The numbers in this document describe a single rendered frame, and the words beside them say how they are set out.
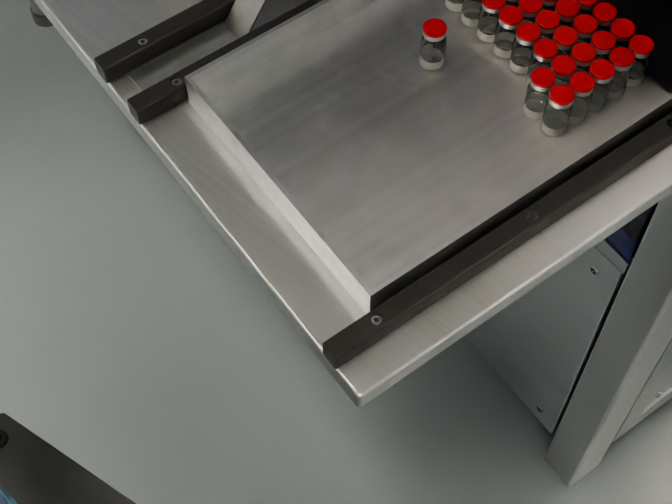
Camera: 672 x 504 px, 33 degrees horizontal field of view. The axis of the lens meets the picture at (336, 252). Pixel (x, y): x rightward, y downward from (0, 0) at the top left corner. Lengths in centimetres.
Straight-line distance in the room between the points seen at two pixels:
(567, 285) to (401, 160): 49
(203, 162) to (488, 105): 25
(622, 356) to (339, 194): 56
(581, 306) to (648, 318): 13
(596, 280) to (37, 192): 109
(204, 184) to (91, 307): 99
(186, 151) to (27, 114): 121
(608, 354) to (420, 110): 53
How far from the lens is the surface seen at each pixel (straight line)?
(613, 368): 142
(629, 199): 96
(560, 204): 92
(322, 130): 97
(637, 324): 132
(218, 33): 104
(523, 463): 179
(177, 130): 98
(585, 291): 136
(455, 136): 97
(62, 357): 189
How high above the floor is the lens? 166
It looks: 60 degrees down
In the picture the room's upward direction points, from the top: 1 degrees counter-clockwise
